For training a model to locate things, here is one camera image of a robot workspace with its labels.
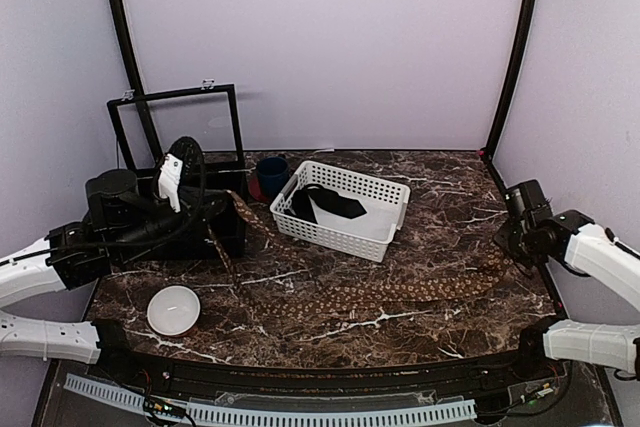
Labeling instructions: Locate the left black frame post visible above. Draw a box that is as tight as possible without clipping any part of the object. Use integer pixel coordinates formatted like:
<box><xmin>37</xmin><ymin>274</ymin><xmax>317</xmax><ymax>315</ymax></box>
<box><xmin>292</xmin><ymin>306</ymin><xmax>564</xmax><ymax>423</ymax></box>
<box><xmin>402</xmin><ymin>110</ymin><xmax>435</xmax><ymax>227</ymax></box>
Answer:
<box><xmin>108</xmin><ymin>0</ymin><xmax>163</xmax><ymax>160</ymax></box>

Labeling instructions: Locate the white perforated plastic basket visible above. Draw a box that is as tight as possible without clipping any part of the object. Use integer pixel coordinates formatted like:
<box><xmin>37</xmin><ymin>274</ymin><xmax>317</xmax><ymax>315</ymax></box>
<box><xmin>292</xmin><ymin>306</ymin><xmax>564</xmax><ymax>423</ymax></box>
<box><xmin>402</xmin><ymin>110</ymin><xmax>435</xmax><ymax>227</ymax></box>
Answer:
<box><xmin>270</xmin><ymin>160</ymin><xmax>411</xmax><ymax>262</ymax></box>

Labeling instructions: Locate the black frame post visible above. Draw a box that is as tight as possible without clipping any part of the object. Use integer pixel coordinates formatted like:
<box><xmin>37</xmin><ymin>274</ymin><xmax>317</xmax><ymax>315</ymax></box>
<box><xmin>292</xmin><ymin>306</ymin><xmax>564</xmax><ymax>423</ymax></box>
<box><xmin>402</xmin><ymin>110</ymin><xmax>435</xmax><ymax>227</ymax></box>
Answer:
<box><xmin>108</xmin><ymin>0</ymin><xmax>163</xmax><ymax>160</ymax></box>
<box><xmin>482</xmin><ymin>0</ymin><xmax>536</xmax><ymax>163</ymax></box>

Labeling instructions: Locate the black tie in basket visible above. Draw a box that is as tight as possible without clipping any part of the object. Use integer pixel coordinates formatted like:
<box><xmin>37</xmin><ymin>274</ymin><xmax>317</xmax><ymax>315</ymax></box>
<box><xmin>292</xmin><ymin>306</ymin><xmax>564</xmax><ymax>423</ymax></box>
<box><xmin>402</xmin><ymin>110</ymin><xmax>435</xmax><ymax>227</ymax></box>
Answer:
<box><xmin>289</xmin><ymin>183</ymin><xmax>367</xmax><ymax>224</ymax></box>

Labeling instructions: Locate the brown floral patterned tie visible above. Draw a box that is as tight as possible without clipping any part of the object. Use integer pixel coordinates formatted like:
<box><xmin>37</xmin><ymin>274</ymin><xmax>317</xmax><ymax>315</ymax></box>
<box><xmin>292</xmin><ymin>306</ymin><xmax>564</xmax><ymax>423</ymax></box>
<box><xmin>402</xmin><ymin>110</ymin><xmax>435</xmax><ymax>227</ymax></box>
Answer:
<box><xmin>203</xmin><ymin>189</ymin><xmax>524</xmax><ymax>308</ymax></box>

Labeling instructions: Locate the white bowl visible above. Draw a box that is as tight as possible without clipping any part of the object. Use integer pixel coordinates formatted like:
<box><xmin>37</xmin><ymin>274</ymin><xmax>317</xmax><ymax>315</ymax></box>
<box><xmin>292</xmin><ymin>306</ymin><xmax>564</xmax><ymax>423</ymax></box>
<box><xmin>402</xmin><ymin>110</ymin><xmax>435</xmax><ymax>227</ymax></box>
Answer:
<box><xmin>146</xmin><ymin>285</ymin><xmax>201</xmax><ymax>337</ymax></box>

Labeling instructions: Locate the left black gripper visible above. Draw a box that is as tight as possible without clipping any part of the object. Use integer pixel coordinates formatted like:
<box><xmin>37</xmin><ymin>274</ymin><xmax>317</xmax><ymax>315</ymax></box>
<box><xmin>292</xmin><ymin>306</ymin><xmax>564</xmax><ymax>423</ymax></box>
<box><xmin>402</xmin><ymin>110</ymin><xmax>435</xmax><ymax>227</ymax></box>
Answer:
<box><xmin>113</xmin><ymin>188</ymin><xmax>228</xmax><ymax>265</ymax></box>

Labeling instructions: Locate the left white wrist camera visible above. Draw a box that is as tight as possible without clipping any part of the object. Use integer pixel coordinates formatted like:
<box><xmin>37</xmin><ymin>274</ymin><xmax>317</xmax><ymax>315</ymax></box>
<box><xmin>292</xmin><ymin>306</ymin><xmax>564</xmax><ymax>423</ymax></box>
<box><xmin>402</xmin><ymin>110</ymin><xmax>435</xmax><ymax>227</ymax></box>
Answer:
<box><xmin>156</xmin><ymin>153</ymin><xmax>183</xmax><ymax>213</ymax></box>

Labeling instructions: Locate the red round coaster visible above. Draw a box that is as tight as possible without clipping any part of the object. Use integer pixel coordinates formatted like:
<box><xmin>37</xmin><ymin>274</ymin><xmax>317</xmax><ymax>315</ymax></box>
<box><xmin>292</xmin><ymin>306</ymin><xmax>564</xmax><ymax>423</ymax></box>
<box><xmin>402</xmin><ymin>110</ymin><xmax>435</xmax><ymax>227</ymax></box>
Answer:
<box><xmin>248</xmin><ymin>175</ymin><xmax>272</xmax><ymax>204</ymax></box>

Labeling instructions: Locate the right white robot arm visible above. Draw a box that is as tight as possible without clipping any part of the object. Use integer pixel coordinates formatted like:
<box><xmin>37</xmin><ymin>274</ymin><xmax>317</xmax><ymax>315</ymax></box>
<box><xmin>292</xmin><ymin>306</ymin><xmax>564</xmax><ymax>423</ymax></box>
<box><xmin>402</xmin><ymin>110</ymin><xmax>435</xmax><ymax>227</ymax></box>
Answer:
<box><xmin>494</xmin><ymin>179</ymin><xmax>639</xmax><ymax>381</ymax></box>

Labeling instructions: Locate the white slotted cable duct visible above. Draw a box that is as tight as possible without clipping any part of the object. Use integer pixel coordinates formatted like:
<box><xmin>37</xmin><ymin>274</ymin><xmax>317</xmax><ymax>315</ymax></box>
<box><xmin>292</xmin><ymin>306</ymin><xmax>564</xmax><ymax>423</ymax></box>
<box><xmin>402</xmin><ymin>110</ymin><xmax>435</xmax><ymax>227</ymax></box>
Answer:
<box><xmin>63</xmin><ymin>374</ymin><xmax>478</xmax><ymax>426</ymax></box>

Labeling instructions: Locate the black glass-lid display box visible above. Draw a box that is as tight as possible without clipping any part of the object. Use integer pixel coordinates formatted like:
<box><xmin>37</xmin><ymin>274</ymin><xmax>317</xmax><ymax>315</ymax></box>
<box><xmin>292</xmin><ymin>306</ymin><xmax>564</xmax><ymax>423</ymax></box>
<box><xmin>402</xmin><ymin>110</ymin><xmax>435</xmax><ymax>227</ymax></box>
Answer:
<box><xmin>107</xmin><ymin>84</ymin><xmax>248</xmax><ymax>261</ymax></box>

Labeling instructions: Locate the black curved front rail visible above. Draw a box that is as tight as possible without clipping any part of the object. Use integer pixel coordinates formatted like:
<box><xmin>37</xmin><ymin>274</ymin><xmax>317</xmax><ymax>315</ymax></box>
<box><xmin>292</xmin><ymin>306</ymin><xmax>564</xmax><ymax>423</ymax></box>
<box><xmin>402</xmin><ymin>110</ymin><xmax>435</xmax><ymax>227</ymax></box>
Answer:
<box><xmin>91</xmin><ymin>319</ymin><xmax>569</xmax><ymax>396</ymax></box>

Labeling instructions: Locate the right black frame post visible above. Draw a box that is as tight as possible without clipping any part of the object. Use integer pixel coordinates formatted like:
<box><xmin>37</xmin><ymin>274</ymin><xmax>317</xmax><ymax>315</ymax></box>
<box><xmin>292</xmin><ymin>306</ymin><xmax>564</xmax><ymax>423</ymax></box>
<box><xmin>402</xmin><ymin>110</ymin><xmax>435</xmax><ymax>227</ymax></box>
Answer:
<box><xmin>482</xmin><ymin>0</ymin><xmax>536</xmax><ymax>163</ymax></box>

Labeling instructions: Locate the dark blue mug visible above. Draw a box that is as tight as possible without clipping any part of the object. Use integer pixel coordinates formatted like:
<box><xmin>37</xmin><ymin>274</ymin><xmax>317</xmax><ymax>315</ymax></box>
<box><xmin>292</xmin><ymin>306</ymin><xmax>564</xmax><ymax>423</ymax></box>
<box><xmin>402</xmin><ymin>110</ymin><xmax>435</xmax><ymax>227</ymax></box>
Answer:
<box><xmin>256</xmin><ymin>155</ymin><xmax>289</xmax><ymax>199</ymax></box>

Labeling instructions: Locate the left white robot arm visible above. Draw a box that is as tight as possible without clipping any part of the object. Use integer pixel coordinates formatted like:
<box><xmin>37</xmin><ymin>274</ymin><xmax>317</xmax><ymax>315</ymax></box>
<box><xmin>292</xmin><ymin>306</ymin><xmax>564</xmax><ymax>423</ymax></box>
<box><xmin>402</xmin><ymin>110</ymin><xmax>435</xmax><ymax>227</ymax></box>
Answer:
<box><xmin>1</xmin><ymin>169</ymin><xmax>206</xmax><ymax>383</ymax></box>

